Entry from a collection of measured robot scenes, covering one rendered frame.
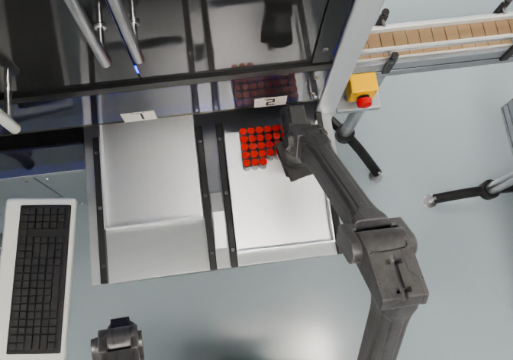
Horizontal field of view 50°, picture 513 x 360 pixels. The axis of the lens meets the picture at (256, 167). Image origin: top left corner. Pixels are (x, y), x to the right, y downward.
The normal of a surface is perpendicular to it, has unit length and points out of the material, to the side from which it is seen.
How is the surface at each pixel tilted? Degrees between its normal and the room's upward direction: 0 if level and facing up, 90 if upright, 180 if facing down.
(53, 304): 0
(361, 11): 90
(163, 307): 0
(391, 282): 18
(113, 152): 0
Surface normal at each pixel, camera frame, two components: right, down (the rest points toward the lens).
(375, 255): 0.12, -0.53
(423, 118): 0.02, -0.25
